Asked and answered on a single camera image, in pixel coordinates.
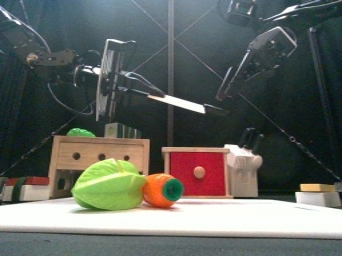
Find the yellow white toy sushi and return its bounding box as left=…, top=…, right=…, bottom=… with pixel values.
left=294, top=182, right=342, bottom=208

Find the small green toy lettuce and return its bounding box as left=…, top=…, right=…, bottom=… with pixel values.
left=66, top=127, right=98, bottom=138

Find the toy knife with black handle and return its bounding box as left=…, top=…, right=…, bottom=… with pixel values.
left=147, top=94, right=231, bottom=117

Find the red white toy sushi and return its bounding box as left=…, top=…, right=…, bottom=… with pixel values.
left=0, top=175, right=51, bottom=203

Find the wooden box with red drawer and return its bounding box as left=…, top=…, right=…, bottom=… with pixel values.
left=161, top=146, right=231, bottom=200

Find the grey metal frame pole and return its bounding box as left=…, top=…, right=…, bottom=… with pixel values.
left=167, top=0, right=177, bottom=148

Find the black toy knife handle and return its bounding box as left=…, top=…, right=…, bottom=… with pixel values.
left=238, top=127, right=257, bottom=150
left=250, top=133, right=266, bottom=152

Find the green white striped block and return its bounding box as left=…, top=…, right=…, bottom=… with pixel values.
left=103, top=121, right=143, bottom=140

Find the green toy cabbage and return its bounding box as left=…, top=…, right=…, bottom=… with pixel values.
left=70, top=158, right=149, bottom=211

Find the white toy knife block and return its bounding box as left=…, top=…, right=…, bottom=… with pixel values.
left=223, top=143, right=265, bottom=199

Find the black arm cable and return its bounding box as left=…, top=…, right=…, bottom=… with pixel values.
left=46, top=81, right=98, bottom=118

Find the wooden box with round holes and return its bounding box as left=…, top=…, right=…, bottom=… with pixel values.
left=47, top=134, right=153, bottom=200

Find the black stand post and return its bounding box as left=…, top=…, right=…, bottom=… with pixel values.
left=306, top=27, right=338, bottom=159

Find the orange toy carrot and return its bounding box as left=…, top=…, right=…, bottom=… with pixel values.
left=142, top=172, right=186, bottom=209

